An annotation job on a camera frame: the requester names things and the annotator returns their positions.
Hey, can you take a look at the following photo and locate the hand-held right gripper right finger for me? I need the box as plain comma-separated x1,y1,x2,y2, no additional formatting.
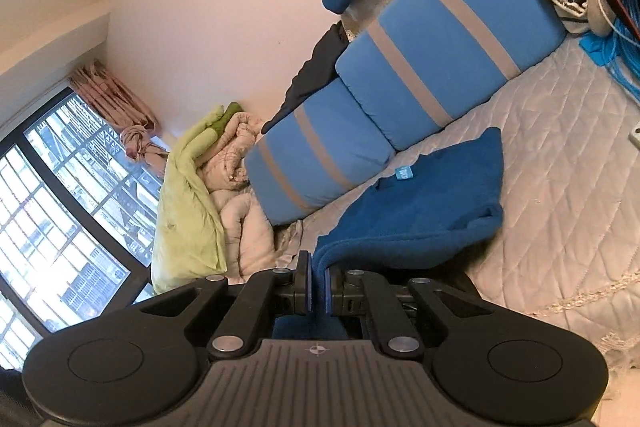
322,268,501,358

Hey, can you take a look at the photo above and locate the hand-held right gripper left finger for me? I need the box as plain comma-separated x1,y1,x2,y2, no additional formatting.
135,249,316,363

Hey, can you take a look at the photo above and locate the blue fleece sweater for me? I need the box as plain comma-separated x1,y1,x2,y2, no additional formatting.
272,127,503,340

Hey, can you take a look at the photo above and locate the white comforter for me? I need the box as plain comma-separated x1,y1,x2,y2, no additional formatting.
200,109,278,283

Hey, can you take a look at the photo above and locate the blue striped pillow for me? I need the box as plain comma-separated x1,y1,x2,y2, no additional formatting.
244,79,397,226
334,0,567,152

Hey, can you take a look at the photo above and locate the light green blanket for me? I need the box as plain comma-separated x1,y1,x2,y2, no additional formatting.
150,102,243,295

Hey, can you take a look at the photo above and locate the dark cloth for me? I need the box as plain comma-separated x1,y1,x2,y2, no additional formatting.
261,21,357,134

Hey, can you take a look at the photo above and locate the grey quilted bedspread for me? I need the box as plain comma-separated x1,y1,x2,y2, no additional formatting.
275,22,640,427

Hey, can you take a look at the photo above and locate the pink curtain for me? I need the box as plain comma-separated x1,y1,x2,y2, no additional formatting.
67,61,173,180

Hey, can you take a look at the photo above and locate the dark framed window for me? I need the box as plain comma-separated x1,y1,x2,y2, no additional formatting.
0,84,171,373

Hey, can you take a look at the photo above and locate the bundle of blue cables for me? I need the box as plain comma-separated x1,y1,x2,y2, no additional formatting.
580,0,640,102

